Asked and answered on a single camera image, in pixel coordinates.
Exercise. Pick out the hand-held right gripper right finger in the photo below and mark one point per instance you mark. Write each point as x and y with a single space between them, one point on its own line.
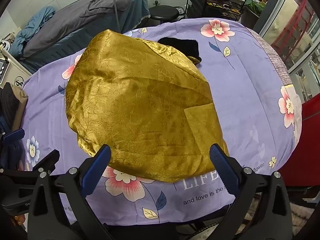
222 170

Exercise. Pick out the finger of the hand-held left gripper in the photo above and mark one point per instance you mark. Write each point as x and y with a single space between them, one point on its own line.
47 160
15 135

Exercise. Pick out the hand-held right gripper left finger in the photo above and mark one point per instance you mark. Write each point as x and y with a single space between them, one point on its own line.
97 170

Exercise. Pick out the gold jacket with black fur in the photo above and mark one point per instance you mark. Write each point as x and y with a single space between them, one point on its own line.
137 105

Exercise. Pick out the cardboard box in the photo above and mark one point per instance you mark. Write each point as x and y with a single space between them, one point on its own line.
21 105

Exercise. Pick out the dark cloth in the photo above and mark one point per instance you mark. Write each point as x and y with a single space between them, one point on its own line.
6 105

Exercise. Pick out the white device with buttons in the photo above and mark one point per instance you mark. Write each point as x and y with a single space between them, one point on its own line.
3 70

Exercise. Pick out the red panel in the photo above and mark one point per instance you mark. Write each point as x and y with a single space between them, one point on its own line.
305 142

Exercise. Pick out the grey blue covered sofa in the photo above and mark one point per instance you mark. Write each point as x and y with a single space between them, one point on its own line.
62 53

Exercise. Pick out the purple floral bedsheet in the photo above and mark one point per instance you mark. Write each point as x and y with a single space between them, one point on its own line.
250 80

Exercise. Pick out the blue duvet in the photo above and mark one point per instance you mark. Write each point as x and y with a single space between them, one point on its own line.
27 35

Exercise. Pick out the grey striped bed cover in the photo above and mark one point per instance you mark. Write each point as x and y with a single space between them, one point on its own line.
277 57

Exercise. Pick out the grey blanket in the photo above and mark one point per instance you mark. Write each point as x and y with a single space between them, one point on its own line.
75 17

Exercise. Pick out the green plant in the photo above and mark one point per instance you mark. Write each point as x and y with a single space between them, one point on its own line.
257 7

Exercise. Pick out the black metal shelf rack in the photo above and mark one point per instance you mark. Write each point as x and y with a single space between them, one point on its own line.
207 2

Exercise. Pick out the black round stool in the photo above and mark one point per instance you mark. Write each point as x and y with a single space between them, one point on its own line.
163 11

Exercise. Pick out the red metal frame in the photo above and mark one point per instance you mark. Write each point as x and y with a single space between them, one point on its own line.
297 27

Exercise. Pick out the wall socket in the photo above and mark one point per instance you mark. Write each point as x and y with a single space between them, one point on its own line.
156 1

